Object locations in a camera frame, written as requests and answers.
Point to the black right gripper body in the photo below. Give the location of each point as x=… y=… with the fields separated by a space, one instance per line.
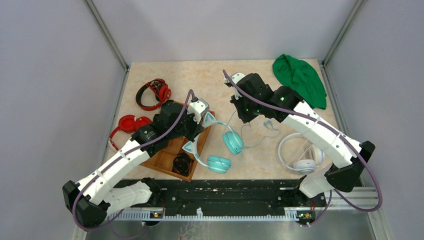
x=247 y=110

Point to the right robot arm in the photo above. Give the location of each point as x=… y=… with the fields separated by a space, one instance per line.
x=252 y=98

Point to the green cloth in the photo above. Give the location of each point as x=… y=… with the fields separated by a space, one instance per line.
x=301 y=77

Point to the red and white headphones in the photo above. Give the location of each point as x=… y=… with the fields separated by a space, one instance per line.
x=128 y=124

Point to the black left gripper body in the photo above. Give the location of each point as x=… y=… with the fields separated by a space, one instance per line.
x=188 y=127

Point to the grey slotted cable duct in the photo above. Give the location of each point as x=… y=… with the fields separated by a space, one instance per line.
x=156 y=214

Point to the teal cat-ear headphones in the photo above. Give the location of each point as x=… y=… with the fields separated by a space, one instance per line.
x=230 y=143

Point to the wooden compartment tray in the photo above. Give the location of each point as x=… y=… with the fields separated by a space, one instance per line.
x=162 y=152

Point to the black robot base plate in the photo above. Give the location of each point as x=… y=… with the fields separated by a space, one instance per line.
x=229 y=198

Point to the black orange rolled item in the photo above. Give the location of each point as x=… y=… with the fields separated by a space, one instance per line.
x=182 y=164

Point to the red and black headphones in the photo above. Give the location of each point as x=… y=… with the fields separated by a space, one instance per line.
x=159 y=89

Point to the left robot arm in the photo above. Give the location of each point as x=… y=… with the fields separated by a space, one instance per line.
x=93 y=198

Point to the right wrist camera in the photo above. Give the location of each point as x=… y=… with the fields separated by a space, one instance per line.
x=235 y=77

